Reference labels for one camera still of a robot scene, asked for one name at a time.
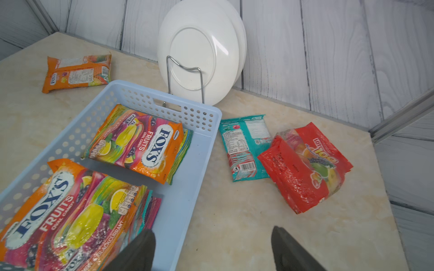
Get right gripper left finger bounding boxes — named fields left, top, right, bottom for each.
left=103, top=230, right=156, bottom=271

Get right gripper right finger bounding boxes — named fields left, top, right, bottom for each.
left=271, top=226, right=325, bottom=271

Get teal Fox's candy bag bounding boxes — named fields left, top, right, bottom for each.
left=113, top=189, right=162, bottom=255

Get red candy bag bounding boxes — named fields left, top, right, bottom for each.
left=258, top=123, right=353, bottom=214

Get light blue plastic basket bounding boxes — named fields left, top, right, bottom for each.
left=1, top=80, right=222, bottom=271

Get green yellow Fox's candy bag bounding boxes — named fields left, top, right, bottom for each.
left=166, top=129, right=193, bottom=185

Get orange Fox's candy bag back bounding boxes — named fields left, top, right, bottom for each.
left=42, top=54, right=112, bottom=94

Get white plates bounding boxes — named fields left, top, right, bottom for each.
left=157, top=1, right=247, bottom=106

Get metal wire plate rack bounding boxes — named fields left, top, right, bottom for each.
left=166, top=55, right=205, bottom=104

